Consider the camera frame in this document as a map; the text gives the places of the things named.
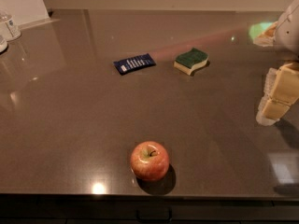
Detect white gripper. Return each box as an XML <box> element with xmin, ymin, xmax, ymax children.
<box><xmin>256</xmin><ymin>0</ymin><xmax>299</xmax><ymax>126</ymax></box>

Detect red yellow apple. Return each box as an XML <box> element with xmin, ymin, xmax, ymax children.
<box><xmin>130</xmin><ymin>141</ymin><xmax>170</xmax><ymax>182</ymax></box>

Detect blue rxbar blueberry wrapper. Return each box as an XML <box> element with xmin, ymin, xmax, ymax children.
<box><xmin>113</xmin><ymin>53</ymin><xmax>156</xmax><ymax>75</ymax></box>

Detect green yellow sponge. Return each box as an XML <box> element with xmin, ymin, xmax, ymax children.
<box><xmin>174</xmin><ymin>48</ymin><xmax>208</xmax><ymax>76</ymax></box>

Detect clear plastic water bottle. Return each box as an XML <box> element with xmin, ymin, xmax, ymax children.
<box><xmin>0</xmin><ymin>10</ymin><xmax>21</xmax><ymax>41</ymax></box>

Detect white container at left edge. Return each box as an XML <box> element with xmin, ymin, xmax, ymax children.
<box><xmin>0</xmin><ymin>35</ymin><xmax>7</xmax><ymax>53</ymax></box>

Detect black drawer handle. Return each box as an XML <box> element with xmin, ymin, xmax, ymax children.
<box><xmin>135</xmin><ymin>207</ymin><xmax>173</xmax><ymax>224</ymax></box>

